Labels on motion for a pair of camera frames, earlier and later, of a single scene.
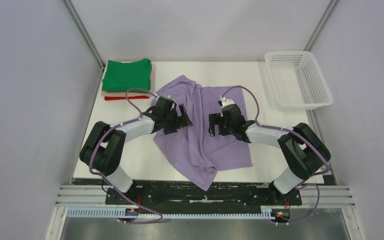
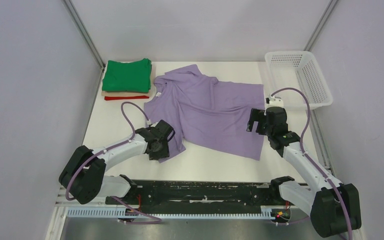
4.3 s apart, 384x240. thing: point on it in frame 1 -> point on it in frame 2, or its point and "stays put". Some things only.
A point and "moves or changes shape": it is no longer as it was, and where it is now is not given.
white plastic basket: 298,81 stays put
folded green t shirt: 119,76 stays put
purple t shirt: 189,149 moves or changes shape
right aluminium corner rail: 329,10 stays put
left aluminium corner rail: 85,33 stays put
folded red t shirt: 107,98 stays put
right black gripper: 215,119 -> 255,117
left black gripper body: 164,116 -> 161,152
